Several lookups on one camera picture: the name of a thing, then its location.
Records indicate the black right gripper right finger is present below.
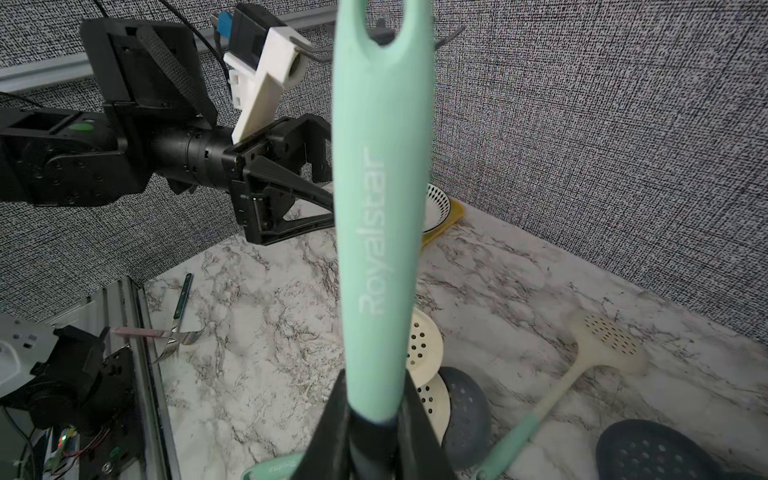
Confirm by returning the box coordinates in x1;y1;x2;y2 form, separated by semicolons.
395;374;457;480

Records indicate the metal fork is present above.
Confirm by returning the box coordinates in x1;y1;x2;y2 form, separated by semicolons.
111;272;208;366

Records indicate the cream skimmer mint handle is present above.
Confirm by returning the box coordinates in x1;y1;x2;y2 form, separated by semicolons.
406;308;444;387

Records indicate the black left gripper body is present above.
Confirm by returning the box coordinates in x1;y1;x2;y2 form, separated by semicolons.
224;114;334;245

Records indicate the grey skimmer front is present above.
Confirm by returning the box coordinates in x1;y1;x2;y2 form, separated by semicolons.
439;366;492;471

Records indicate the white bowl black rim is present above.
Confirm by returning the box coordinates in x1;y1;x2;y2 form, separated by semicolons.
423;184;452;234

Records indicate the yellow tray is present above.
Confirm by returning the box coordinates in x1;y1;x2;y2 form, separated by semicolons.
421;198;466;250

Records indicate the grey skimmer lone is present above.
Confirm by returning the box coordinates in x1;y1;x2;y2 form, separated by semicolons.
332;1;435;425

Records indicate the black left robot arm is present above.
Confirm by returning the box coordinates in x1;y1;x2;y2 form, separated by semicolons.
1;4;334;245

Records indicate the cream slotted spatula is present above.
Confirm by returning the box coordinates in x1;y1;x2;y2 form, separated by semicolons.
473;310;649;479

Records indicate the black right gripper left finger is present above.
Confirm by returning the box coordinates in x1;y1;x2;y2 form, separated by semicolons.
305;370;352;479

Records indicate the grey skimmer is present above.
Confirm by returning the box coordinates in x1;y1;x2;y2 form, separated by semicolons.
595;419;723;480
439;366;492;471

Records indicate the grey skimmer left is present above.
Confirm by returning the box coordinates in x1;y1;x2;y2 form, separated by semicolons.
595;419;723;480

